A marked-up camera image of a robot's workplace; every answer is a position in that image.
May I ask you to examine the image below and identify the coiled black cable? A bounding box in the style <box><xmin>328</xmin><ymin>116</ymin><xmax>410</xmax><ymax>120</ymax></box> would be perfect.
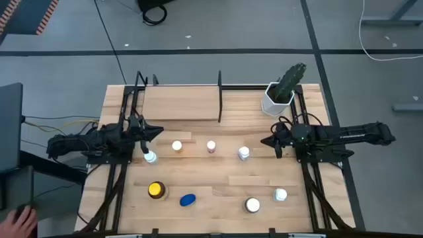
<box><xmin>141</xmin><ymin>5</ymin><xmax>169</xmax><ymax>26</ymax></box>

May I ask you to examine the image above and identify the black metal rig frame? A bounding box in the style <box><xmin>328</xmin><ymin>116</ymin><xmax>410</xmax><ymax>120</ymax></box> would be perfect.
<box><xmin>74</xmin><ymin>84</ymin><xmax>364</xmax><ymax>238</ymax></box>

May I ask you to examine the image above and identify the white melatonin bottle blue label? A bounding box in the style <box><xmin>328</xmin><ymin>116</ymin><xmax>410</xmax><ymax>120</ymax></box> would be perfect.
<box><xmin>237</xmin><ymin>145</ymin><xmax>251</xmax><ymax>162</ymax></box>

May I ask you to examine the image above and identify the dark mat with orange stripes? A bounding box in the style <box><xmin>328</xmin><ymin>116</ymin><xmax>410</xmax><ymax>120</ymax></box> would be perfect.
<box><xmin>0</xmin><ymin>0</ymin><xmax>60</xmax><ymax>46</ymax></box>

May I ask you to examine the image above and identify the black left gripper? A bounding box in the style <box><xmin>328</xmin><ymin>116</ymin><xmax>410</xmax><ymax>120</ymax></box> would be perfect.
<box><xmin>127</xmin><ymin>114</ymin><xmax>165</xmax><ymax>155</ymax></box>

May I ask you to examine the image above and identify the grey metal bar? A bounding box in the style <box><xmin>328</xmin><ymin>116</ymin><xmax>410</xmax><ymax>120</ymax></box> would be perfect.
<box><xmin>392</xmin><ymin>103</ymin><xmax>423</xmax><ymax>112</ymax></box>

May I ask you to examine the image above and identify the blue lid Tums jar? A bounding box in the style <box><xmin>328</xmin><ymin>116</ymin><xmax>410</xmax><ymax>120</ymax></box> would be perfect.
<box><xmin>179</xmin><ymin>193</ymin><xmax>197</xmax><ymax>208</ymax></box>

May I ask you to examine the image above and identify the wide white cap bottle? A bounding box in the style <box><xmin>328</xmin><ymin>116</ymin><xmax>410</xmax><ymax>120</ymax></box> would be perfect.
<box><xmin>243</xmin><ymin>196</ymin><xmax>262</xmax><ymax>214</ymax></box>

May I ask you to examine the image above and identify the white floor cable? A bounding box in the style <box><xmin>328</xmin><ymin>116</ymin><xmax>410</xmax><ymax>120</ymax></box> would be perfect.
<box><xmin>358</xmin><ymin>0</ymin><xmax>423</xmax><ymax>62</ymax></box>

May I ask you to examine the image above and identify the dark grey monitor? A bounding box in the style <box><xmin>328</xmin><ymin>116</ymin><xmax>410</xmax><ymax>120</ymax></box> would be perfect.
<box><xmin>0</xmin><ymin>82</ymin><xmax>24</xmax><ymax>173</ymax></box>

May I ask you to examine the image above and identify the white hexagonal plant pot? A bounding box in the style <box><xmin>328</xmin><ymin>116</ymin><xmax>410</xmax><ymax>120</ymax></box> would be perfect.
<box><xmin>260</xmin><ymin>81</ymin><xmax>295</xmax><ymax>117</ymax></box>

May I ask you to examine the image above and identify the black box on floor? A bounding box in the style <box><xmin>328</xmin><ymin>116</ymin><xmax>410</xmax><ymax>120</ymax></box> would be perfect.
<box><xmin>137</xmin><ymin>0</ymin><xmax>176</xmax><ymax>13</ymax></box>

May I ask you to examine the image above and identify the grey metal table leg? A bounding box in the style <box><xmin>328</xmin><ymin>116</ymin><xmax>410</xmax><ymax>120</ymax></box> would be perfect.
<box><xmin>360</xmin><ymin>0</ymin><xmax>423</xmax><ymax>26</ymax></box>

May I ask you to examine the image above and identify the small white pill bottle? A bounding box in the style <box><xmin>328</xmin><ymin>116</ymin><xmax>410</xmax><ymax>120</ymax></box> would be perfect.
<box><xmin>272</xmin><ymin>188</ymin><xmax>288</xmax><ymax>202</ymax></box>

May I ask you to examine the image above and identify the green cactus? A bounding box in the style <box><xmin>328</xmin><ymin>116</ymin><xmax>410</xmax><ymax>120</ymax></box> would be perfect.
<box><xmin>276</xmin><ymin>62</ymin><xmax>307</xmax><ymax>103</ymax></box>

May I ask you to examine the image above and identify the thin black floor cable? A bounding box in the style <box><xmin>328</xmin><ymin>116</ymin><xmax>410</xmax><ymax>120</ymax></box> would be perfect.
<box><xmin>94</xmin><ymin>0</ymin><xmax>128</xmax><ymax>85</ymax></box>

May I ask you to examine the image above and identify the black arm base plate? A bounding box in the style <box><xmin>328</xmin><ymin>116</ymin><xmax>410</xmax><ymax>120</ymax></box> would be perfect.
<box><xmin>295</xmin><ymin>148</ymin><xmax>355</xmax><ymax>164</ymax></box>
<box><xmin>86</xmin><ymin>150</ymin><xmax>134</xmax><ymax>165</ymax></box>

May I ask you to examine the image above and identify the person's hand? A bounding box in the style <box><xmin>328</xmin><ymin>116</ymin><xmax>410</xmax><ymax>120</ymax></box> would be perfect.
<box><xmin>0</xmin><ymin>206</ymin><xmax>38</xmax><ymax>238</ymax></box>

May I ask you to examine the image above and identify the yellow cap brown bottle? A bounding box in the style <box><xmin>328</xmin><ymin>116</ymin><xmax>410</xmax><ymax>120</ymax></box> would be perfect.
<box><xmin>147</xmin><ymin>180</ymin><xmax>169</xmax><ymax>200</ymax></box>

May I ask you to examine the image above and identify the thin black desk cable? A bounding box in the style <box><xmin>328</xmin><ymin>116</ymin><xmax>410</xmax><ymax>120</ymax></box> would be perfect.
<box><xmin>22</xmin><ymin>114</ymin><xmax>100</xmax><ymax>120</ymax></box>

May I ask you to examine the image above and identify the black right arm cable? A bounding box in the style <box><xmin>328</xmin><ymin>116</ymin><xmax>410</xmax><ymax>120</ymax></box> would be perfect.
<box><xmin>277</xmin><ymin>112</ymin><xmax>320</xmax><ymax>133</ymax></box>

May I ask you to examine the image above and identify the white cap clear bottle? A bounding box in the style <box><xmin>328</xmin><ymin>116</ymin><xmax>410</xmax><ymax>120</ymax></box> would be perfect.
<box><xmin>143</xmin><ymin>150</ymin><xmax>159</xmax><ymax>165</ymax></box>

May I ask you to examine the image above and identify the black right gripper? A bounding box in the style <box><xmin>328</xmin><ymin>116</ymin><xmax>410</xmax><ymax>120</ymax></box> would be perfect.
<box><xmin>260</xmin><ymin>121</ymin><xmax>294</xmax><ymax>159</ymax></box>

